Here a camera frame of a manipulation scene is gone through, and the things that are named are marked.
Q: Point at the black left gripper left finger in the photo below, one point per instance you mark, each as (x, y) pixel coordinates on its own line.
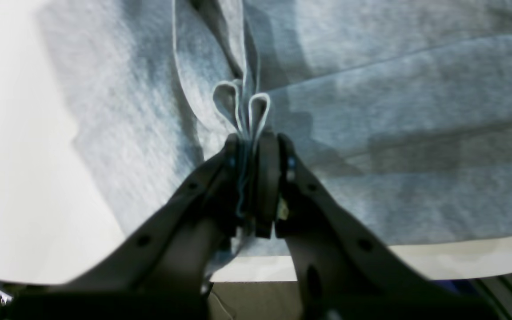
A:
(159, 271)

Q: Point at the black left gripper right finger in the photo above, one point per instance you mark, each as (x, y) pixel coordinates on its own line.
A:
(343, 270)

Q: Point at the grey T-shirt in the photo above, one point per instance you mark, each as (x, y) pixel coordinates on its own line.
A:
(401, 108)

